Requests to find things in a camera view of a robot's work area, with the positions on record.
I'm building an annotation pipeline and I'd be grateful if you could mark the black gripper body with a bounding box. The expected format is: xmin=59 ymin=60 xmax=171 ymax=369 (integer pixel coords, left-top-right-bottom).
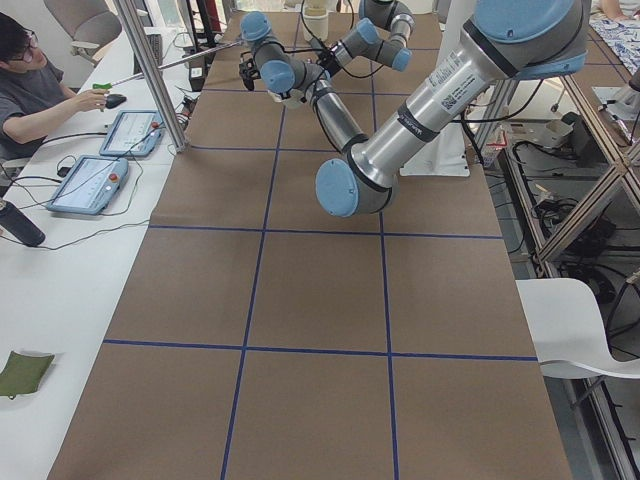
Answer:
xmin=239 ymin=51 xmax=260 ymax=85
xmin=317 ymin=44 xmax=345 ymax=77

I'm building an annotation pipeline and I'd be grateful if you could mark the white mug grey inside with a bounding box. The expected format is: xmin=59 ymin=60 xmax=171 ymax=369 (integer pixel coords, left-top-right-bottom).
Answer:
xmin=267 ymin=89 xmax=307 ymax=109

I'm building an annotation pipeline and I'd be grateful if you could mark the metal reacher grabber tool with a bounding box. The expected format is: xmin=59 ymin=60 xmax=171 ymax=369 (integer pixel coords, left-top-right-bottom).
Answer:
xmin=92 ymin=39 xmax=244 ymax=90

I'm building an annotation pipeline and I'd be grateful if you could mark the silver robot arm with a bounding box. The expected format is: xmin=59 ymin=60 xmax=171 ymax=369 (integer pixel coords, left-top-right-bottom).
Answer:
xmin=310 ymin=1 xmax=415 ymax=76
xmin=240 ymin=1 xmax=590 ymax=217

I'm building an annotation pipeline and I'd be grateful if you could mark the person's bare hand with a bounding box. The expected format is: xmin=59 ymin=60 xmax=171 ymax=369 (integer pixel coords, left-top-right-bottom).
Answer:
xmin=75 ymin=89 xmax=110 ymax=112

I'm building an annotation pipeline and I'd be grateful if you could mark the cream plastic basket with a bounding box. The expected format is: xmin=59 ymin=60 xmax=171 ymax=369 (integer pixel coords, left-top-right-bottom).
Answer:
xmin=301 ymin=0 xmax=329 ymax=42

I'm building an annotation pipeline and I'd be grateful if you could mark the upper blue teach pendant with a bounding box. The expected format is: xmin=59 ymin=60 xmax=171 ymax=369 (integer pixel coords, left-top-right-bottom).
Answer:
xmin=99 ymin=110 xmax=163 ymax=158

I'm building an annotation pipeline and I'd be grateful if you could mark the blue teach pendant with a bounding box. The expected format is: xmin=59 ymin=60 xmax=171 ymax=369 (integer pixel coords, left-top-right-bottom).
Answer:
xmin=45 ymin=156 xmax=129 ymax=215
xmin=99 ymin=110 xmax=163 ymax=158

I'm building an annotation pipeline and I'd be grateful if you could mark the black computer mouse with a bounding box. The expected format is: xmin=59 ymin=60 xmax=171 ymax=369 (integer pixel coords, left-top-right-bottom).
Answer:
xmin=104 ymin=93 xmax=127 ymax=110

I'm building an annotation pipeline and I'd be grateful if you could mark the lower blue teach pendant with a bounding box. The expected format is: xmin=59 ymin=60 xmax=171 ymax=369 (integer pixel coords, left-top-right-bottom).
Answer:
xmin=45 ymin=156 xmax=129 ymax=215

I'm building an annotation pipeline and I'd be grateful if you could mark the person in grey shirt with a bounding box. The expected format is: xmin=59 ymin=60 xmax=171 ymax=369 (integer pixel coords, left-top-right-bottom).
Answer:
xmin=1 ymin=14 xmax=82 ymax=160

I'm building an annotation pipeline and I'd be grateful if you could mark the black water bottle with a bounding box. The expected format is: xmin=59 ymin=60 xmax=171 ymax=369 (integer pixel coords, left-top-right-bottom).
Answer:
xmin=0 ymin=199 xmax=46 ymax=247

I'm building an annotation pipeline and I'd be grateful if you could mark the white plastic chair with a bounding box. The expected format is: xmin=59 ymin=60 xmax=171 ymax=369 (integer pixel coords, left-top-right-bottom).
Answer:
xmin=516 ymin=278 xmax=639 ymax=380

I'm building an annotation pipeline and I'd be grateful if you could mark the green bean bag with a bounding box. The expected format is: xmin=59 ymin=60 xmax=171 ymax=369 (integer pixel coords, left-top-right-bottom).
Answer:
xmin=1 ymin=351 xmax=55 ymax=399

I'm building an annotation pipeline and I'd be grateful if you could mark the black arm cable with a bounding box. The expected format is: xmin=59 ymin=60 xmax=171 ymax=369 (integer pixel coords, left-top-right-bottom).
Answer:
xmin=299 ymin=0 xmax=401 ymax=81

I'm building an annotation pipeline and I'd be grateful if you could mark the aluminium frame post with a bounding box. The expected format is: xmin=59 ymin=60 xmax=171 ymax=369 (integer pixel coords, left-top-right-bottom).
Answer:
xmin=114 ymin=0 xmax=186 ymax=153

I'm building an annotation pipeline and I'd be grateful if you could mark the aluminium frame rack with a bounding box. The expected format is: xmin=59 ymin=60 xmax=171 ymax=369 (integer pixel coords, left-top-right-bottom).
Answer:
xmin=469 ymin=14 xmax=640 ymax=480

